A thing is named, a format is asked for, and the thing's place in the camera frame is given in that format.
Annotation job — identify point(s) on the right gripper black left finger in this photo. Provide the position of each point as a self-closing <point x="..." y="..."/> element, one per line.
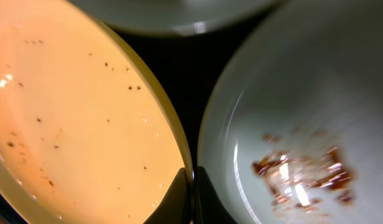
<point x="175" y="206"/>

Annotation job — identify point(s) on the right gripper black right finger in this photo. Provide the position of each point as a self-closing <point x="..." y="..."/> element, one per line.
<point x="208" y="207"/>

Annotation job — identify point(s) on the mint green plate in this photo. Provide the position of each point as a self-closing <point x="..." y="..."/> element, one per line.
<point x="293" y="131"/>
<point x="172" y="17"/>

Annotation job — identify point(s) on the mint green plate far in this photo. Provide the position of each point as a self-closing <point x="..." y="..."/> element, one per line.
<point x="172" y="17"/>

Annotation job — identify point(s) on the yellow plate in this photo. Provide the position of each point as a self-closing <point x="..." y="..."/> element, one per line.
<point x="87" y="134"/>

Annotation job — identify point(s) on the mint green plate right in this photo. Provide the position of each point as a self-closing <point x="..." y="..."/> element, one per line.
<point x="293" y="131"/>

